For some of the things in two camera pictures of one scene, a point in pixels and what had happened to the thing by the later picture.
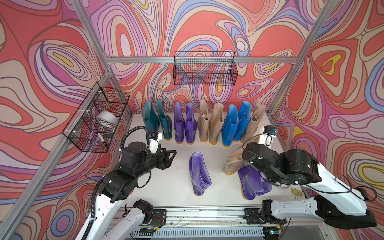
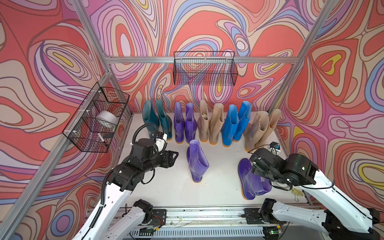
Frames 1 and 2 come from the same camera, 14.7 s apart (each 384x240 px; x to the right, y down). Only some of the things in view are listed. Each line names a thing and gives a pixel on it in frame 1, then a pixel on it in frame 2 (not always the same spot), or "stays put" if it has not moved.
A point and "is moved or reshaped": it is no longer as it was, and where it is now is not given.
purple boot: x=253 y=182 stays put
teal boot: x=151 y=118 stays put
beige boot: x=252 y=128 is moved or reshaped
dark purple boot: x=179 y=123 stays put
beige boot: x=203 y=122 stays put
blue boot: x=244 y=116 stays put
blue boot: x=229 y=125 stays put
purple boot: x=200 y=175 is moved or reshaped
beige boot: x=235 y=162 to x=273 y=121
